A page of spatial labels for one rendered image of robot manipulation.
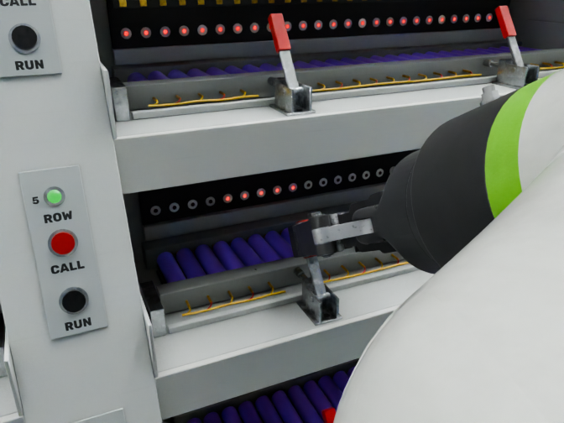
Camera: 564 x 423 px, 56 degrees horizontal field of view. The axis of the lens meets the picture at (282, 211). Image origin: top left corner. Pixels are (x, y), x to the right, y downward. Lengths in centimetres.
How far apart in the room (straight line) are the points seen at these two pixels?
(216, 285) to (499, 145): 34
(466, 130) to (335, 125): 24
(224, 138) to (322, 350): 21
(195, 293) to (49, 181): 17
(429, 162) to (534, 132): 6
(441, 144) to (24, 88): 29
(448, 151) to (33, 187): 28
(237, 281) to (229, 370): 9
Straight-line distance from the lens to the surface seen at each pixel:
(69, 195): 41
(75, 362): 43
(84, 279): 42
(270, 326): 49
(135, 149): 42
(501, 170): 22
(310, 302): 49
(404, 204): 29
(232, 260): 55
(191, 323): 49
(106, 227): 42
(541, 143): 21
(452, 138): 25
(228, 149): 44
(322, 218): 32
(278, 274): 53
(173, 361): 46
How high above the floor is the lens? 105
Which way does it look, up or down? 6 degrees down
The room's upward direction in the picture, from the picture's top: 8 degrees counter-clockwise
